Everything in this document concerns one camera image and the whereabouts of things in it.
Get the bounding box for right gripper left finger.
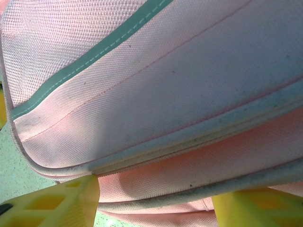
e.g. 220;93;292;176
0;176;99;227

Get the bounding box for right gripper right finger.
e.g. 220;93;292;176
212;188;303;227

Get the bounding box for pink backpack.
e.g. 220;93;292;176
0;0;303;227

